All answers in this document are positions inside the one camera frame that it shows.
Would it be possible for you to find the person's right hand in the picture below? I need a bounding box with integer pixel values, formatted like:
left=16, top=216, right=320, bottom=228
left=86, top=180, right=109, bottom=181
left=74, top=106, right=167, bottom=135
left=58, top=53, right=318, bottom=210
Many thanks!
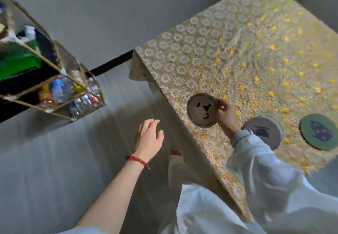
left=215, top=98, right=241, bottom=137

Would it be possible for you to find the person's left hand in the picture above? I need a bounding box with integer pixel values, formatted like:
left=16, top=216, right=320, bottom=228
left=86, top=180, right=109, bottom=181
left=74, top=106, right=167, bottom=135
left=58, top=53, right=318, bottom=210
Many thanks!
left=132, top=119, right=165, bottom=163

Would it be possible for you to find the beige round coaster with face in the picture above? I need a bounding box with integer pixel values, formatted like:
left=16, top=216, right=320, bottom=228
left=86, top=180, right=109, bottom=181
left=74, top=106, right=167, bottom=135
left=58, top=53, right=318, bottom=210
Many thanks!
left=186, top=93, right=221, bottom=129

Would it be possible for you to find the person's right forearm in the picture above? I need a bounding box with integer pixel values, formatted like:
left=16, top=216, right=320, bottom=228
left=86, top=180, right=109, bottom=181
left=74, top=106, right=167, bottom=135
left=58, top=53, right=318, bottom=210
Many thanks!
left=227, top=129, right=338, bottom=234

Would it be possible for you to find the person's left forearm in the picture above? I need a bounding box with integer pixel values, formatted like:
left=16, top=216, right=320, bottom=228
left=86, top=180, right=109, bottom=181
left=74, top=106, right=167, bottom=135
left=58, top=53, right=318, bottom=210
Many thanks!
left=73, top=159, right=148, bottom=229

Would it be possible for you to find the person's foot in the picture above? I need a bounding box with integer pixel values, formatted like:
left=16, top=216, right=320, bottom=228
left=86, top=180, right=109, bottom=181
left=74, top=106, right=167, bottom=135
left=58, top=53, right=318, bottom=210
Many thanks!
left=169, top=148, right=185, bottom=164

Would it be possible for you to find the grey round coaster blue print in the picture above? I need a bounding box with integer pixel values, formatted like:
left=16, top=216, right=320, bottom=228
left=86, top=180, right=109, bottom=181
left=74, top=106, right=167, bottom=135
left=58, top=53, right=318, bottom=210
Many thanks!
left=242, top=115, right=285, bottom=151

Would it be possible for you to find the gold floral lace tablecloth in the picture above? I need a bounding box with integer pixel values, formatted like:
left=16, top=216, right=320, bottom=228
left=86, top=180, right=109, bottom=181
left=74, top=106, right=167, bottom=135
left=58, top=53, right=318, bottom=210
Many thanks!
left=129, top=0, right=338, bottom=222

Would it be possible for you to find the person's white garment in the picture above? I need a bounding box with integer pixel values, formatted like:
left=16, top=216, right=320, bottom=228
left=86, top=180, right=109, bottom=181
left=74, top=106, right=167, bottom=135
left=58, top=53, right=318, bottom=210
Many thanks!
left=57, top=184, right=267, bottom=234

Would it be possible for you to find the group of clear plastic bottles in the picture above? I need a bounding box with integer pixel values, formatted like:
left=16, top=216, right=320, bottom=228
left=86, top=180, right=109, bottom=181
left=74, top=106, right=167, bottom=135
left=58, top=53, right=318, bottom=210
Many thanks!
left=39, top=74, right=104, bottom=119

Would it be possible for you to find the green round coaster purple print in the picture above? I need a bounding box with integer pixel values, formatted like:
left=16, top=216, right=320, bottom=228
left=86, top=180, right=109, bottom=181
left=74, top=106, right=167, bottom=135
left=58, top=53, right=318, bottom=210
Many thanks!
left=299, top=113, right=338, bottom=151

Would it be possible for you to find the green packet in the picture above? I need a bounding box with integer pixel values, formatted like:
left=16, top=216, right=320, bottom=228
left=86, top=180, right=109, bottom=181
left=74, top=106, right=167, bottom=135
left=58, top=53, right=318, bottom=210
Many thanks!
left=0, top=50, right=43, bottom=82

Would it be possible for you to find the red bead bracelet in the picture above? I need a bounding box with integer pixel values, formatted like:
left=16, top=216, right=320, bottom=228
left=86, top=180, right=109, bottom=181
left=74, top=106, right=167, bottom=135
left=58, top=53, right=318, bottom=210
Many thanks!
left=126, top=155, right=151, bottom=170

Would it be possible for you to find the gold wire shelf rack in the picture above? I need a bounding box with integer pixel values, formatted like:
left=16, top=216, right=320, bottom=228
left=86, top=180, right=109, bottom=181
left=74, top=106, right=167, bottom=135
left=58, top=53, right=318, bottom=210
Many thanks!
left=0, top=0, right=107, bottom=122

